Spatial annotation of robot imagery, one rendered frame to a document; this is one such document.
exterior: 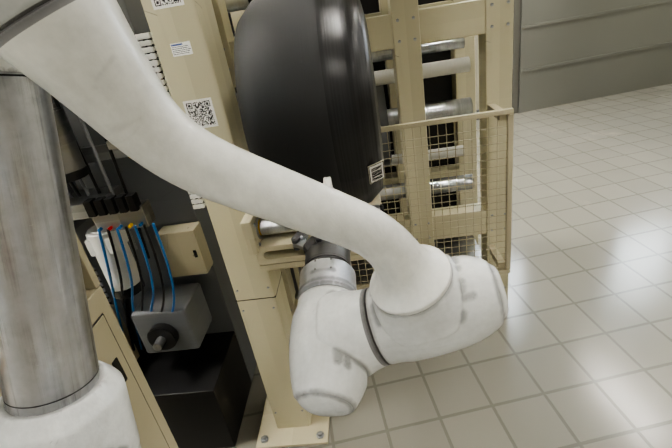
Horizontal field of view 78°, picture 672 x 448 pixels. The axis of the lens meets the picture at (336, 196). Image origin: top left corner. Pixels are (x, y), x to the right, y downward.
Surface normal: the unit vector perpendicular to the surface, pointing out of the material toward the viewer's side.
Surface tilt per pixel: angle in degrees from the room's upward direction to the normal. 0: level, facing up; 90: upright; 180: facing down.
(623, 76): 90
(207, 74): 90
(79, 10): 93
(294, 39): 50
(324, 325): 21
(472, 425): 0
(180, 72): 90
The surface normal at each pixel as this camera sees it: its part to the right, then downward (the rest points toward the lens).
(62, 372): 0.78, 0.12
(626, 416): -0.15, -0.90
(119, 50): 0.90, -0.03
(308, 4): -0.15, -0.55
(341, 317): -0.38, -0.63
